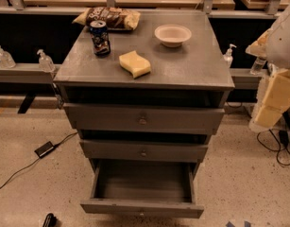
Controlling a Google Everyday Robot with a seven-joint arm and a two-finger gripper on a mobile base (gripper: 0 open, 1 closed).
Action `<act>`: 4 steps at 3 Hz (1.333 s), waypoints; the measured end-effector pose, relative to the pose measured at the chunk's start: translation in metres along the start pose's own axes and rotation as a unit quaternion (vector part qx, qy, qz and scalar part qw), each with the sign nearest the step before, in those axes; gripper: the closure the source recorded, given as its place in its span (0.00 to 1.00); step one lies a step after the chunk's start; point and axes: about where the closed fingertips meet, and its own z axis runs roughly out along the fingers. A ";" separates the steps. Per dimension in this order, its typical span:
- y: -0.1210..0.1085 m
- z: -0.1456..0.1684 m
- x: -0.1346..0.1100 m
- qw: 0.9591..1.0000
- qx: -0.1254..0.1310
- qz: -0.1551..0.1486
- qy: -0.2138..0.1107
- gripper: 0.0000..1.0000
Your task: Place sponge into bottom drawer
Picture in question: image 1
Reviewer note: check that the open bottom drawer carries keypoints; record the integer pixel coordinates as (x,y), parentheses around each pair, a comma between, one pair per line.
(143,188)

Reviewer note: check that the yellow sponge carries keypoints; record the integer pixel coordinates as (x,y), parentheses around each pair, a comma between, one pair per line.
(135,64)

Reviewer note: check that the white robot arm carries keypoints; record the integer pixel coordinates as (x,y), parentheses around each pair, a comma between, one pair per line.
(277,49)

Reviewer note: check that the grey middle drawer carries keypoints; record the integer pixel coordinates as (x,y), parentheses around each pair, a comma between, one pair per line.
(143,151)

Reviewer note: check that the grey drawer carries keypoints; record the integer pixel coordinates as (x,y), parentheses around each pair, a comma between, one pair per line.
(100,117)
(143,151)

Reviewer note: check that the black power adapter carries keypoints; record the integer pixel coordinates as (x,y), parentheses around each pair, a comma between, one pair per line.
(44,149)

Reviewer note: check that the white paper bowl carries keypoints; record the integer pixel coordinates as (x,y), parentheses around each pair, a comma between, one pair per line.
(172,35)

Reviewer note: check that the grey top drawer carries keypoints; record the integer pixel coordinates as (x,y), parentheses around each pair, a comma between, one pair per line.
(100,117)

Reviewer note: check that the clear pump bottle far left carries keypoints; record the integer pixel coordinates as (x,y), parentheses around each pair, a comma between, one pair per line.
(6,59)

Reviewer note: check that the brown chip bag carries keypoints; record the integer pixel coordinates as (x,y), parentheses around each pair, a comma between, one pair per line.
(115,18)

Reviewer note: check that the grey wooden drawer cabinet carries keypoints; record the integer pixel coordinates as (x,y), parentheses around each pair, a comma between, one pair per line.
(193,75)

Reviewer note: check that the grey metal shelf rail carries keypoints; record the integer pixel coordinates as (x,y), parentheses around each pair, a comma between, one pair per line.
(24,73)

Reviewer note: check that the clear pump bottle right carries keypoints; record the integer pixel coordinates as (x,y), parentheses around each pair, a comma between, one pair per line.
(228,55)

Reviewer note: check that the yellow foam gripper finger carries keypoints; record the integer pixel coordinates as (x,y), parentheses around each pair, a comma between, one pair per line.
(265,116)
(277,94)

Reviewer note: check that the clear plastic bottle right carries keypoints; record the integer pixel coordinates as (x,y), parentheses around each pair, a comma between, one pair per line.
(257,66)

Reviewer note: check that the black object on floor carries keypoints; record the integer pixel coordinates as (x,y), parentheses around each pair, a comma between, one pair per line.
(50,221)

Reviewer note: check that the dark soda can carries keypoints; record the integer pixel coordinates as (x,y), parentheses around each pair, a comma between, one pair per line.
(100,38)

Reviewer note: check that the clear pump bottle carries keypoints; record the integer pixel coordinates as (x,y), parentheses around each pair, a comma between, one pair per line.
(228,55)
(46,63)
(6,59)

